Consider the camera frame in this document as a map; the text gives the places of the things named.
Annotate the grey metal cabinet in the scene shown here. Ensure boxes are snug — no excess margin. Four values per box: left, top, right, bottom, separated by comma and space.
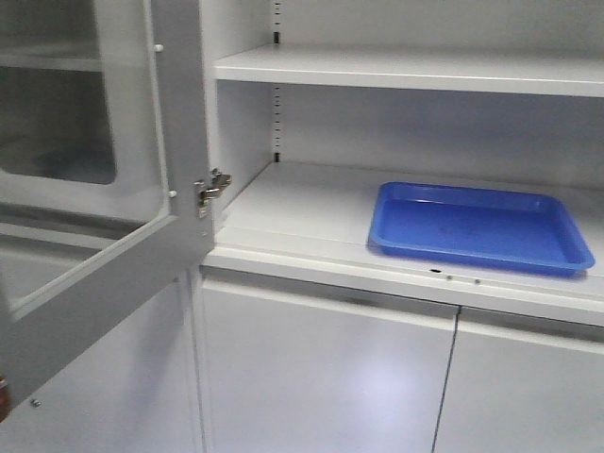
1, 1, 603, 452

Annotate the metal door hinge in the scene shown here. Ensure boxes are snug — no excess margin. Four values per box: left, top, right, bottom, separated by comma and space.
193, 168, 232, 219

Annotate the blue plastic tray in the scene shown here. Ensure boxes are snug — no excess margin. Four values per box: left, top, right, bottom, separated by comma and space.
368, 181, 596, 277

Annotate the glass cabinet door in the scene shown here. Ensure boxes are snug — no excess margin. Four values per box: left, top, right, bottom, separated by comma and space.
1, 1, 212, 418

